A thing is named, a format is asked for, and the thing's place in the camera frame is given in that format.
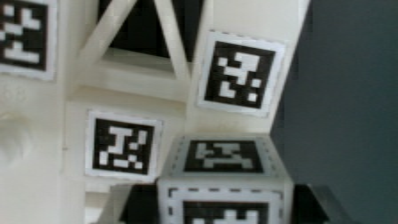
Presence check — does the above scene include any small white tagged cube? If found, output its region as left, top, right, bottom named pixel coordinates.
left=158, top=133, right=293, bottom=224

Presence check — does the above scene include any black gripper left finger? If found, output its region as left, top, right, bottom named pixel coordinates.
left=94, top=183, right=160, bottom=224

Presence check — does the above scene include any white tagged chair part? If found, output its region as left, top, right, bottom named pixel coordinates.
left=62, top=0, right=311, bottom=224

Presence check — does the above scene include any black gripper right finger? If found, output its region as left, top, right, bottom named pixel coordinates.
left=289, top=183, right=360, bottom=224

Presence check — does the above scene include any long white chair back part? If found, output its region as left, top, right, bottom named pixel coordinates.
left=0, top=0, right=67, bottom=224

